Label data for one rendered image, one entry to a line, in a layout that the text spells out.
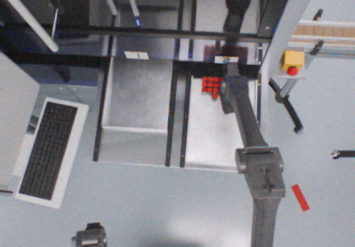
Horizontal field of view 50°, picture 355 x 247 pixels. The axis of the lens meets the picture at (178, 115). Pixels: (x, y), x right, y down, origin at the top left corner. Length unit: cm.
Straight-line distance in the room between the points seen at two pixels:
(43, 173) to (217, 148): 71
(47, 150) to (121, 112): 35
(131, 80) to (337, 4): 173
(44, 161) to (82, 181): 83
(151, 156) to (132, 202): 92
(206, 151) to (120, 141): 34
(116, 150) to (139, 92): 26
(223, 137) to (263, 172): 60
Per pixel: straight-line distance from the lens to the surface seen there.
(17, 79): 162
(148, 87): 159
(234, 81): 125
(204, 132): 153
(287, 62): 149
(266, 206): 93
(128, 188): 242
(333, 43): 168
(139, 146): 154
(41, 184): 168
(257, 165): 95
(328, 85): 265
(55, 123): 171
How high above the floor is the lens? 237
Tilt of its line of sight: 75 degrees down
